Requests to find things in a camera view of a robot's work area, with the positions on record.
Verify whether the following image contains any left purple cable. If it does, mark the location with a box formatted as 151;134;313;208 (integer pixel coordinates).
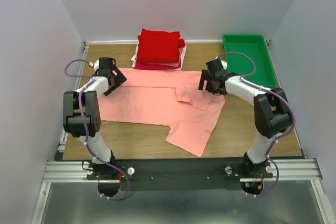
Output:
64;59;131;201

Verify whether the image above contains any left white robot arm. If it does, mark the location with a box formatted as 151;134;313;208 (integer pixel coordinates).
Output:
62;57;127;179

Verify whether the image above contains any aluminium frame rail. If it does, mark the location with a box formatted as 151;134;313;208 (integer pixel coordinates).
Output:
30;40;90;224

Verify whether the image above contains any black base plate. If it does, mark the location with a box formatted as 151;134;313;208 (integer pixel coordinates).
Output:
82;158;273;196

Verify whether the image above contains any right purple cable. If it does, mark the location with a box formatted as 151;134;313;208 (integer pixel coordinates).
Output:
216;51;297;198

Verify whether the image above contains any red folded shirt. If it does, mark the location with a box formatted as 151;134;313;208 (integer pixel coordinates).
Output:
136;28;185;64

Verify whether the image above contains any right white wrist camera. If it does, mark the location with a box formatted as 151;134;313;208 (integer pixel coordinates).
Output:
219;60;227;71

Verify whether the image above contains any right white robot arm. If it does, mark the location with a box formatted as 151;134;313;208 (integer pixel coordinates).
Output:
198;58;295;178

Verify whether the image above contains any purple cable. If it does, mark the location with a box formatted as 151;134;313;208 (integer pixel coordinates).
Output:
64;59;131;201
216;51;297;198

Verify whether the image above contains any magenta folded shirt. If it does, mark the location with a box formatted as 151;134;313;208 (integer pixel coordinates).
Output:
134;60;182;70

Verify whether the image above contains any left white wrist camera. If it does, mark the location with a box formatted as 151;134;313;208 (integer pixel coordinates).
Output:
88;60;99;71

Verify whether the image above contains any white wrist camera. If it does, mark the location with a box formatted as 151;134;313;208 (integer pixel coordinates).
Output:
219;60;227;71
88;60;99;71

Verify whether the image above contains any pink polo shirt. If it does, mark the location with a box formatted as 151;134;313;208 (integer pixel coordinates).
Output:
99;68;225;157

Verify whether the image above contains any green plastic tray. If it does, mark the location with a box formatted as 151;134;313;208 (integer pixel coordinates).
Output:
222;34;278;88

